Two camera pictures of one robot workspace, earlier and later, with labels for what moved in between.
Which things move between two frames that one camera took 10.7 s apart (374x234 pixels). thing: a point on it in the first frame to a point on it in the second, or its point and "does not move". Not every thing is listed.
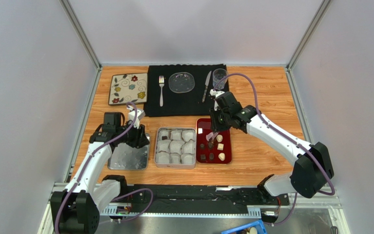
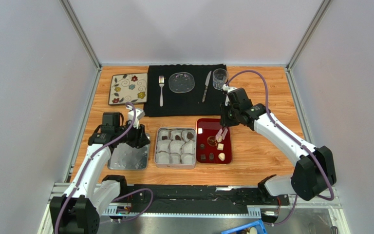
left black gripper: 140,140 does not move
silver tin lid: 125,157 does not move
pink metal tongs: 211,136 to 219,133
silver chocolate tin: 175,147 does not move
